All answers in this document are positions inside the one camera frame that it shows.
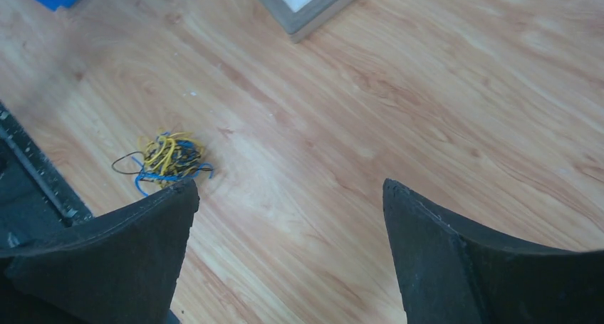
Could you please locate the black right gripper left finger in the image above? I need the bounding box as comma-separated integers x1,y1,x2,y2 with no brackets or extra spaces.
1,180,199,323

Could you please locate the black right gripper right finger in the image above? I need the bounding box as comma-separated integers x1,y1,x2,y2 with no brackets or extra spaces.
382,179,603,323

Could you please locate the blue cable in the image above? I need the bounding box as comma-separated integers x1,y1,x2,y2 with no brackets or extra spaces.
132,132,214,197

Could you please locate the checkerboard calibration board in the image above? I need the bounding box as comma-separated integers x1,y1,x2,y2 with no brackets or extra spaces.
259,0,355,43

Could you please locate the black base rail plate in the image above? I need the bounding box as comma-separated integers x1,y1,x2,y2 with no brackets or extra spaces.
1,105,94,249

